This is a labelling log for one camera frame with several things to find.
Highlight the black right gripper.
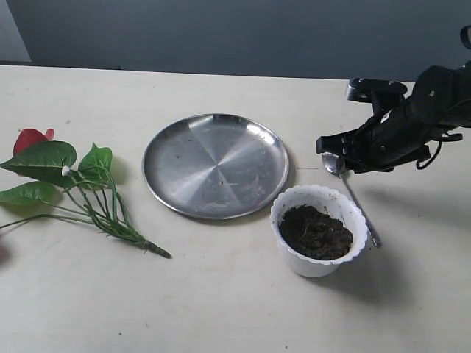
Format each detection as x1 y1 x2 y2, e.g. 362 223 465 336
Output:
316 99 464 174

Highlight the steel spoon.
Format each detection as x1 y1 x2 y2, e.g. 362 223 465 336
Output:
322 153 383 248

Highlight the artificial red anthurium plant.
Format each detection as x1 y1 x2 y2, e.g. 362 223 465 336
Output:
1 128 171 259

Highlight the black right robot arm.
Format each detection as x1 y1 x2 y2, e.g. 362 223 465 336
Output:
316 64 470 174

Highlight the white scalloped plastic pot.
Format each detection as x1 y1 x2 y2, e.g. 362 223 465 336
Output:
269 185 368 278

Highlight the dark potting soil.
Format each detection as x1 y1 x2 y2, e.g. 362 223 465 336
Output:
279 204 353 260

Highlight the round steel plate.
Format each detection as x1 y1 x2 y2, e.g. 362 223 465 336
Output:
142 113 290 220

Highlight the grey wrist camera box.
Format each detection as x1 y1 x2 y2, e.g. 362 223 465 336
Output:
345 78 408 103

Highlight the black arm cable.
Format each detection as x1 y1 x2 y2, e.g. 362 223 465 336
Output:
414 121 464 171

